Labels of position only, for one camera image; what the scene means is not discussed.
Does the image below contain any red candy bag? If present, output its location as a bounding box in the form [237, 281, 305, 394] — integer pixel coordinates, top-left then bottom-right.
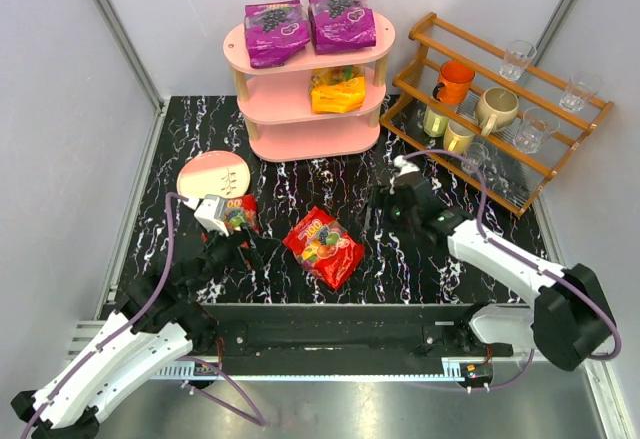
[283, 206, 365, 290]
[222, 194, 259, 235]

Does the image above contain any orange candy bag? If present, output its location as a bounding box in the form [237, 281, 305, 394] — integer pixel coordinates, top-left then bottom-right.
[309, 65, 366, 114]

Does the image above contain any purple candy bag front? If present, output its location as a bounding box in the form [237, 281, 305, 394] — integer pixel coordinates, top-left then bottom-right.
[308, 0, 376, 55]

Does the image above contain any purple candy bag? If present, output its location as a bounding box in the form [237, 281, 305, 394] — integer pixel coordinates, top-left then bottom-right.
[244, 0, 311, 69]
[308, 0, 376, 55]

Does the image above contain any purple candy bag back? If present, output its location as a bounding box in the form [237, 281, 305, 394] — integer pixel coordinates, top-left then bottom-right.
[244, 0, 311, 69]

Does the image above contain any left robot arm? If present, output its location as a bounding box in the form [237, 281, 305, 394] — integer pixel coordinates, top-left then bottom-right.
[11, 226, 263, 438]

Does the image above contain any pink three-tier shelf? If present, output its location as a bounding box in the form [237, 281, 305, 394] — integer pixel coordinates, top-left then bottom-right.
[223, 13, 395, 162]

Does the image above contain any clear glass middle shelf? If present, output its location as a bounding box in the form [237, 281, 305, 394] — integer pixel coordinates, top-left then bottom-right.
[513, 107, 560, 155]

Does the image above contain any pink round plate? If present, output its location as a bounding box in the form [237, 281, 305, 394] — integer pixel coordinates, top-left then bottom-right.
[176, 150, 251, 199]

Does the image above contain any small clear glass bottom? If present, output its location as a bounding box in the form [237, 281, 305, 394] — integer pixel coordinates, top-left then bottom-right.
[461, 142, 489, 175]

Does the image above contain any cream yellow mug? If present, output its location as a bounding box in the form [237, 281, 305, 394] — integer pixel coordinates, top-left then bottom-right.
[443, 120, 476, 155]

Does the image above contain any green-yellow mug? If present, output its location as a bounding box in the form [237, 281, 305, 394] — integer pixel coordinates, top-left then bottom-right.
[423, 106, 449, 138]

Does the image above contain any wooden cup rack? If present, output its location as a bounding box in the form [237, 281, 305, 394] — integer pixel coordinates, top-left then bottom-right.
[381, 12, 614, 215]

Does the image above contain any beige round mug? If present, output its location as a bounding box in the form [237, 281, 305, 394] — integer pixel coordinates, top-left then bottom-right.
[474, 87, 519, 137]

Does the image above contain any orange mug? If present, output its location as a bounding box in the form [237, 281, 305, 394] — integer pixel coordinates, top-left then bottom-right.
[432, 60, 475, 105]

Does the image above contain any clear glass top left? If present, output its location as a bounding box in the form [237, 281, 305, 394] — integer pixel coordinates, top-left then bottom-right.
[499, 40, 537, 82]

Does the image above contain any clear glass top right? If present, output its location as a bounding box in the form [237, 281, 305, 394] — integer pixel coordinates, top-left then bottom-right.
[559, 71, 602, 113]

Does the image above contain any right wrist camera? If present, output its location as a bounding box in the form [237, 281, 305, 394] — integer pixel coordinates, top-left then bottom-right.
[390, 155, 422, 194]

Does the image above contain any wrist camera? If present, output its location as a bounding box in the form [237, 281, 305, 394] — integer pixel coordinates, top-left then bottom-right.
[186, 194, 229, 237]
[390, 155, 422, 194]

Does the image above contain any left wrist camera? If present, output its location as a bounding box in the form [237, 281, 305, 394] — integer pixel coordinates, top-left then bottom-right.
[186, 194, 229, 237]

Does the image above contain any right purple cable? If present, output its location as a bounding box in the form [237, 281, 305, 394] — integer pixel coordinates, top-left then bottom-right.
[404, 148, 624, 393]

